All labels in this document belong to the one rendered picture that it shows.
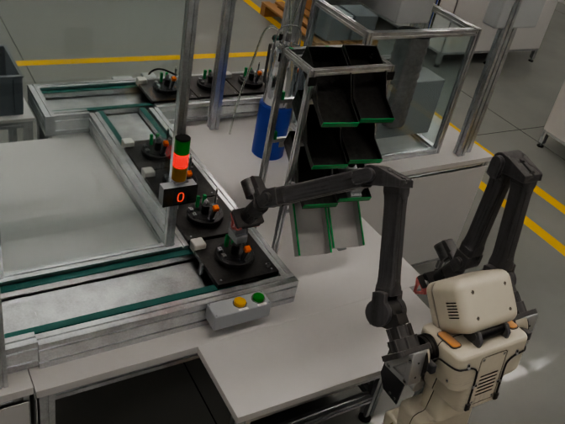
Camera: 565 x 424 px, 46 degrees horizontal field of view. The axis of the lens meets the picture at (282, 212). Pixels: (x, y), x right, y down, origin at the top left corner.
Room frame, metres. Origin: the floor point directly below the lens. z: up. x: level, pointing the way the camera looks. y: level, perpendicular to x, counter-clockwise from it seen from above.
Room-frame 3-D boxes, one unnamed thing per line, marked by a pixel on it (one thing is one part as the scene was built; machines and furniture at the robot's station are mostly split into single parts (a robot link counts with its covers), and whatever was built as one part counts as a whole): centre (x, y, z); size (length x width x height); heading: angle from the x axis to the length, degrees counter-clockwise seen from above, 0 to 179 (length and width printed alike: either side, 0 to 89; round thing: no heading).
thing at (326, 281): (2.25, 0.40, 0.85); 1.50 x 1.41 x 0.03; 127
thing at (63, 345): (1.61, 0.27, 0.91); 0.89 x 0.06 x 0.11; 127
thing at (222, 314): (1.67, 0.08, 0.93); 0.21 x 0.07 x 0.06; 127
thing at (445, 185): (3.32, -0.43, 0.43); 1.11 x 0.68 x 0.86; 127
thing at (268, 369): (1.84, -0.16, 0.84); 0.90 x 0.70 x 0.03; 126
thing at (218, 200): (2.10, 0.29, 1.01); 0.24 x 0.24 x 0.13; 37
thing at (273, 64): (2.89, 0.13, 1.32); 0.14 x 0.14 x 0.38
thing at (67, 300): (1.73, 0.39, 0.91); 0.84 x 0.28 x 0.10; 127
